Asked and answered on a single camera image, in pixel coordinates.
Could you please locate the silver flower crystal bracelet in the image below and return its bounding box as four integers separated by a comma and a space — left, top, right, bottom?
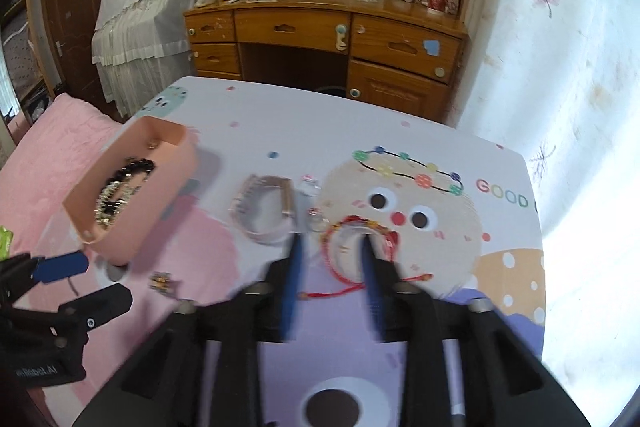
94, 183, 142, 228

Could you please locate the pink plastic tray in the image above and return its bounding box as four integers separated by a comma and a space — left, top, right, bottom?
62, 115, 198, 267

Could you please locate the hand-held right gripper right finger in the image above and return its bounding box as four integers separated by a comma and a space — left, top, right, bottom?
357, 236, 592, 427

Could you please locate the white lace bed cover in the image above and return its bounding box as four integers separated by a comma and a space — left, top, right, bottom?
91, 0, 217, 118

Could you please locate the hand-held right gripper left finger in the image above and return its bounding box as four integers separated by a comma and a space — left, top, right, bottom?
72, 233, 305, 427

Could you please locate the cartoon printed tablecloth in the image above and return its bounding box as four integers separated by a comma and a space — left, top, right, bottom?
20, 76, 547, 427

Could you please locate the brown wooden door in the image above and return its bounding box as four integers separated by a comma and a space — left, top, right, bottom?
39, 0, 107, 96

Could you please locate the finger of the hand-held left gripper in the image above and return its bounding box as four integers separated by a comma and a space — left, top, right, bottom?
54, 283, 134, 334
27, 251, 91, 285

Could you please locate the white leaf print curtain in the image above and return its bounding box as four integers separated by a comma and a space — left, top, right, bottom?
450, 0, 640, 427

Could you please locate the black bead bracelet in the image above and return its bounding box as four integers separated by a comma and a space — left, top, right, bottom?
104, 158, 156, 188

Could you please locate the wooden desk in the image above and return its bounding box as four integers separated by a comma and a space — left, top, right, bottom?
183, 0, 470, 124

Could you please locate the silver bangle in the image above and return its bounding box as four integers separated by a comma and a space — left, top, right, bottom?
229, 174, 297, 248

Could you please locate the red string bracelet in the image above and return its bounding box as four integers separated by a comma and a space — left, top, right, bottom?
299, 214, 434, 300

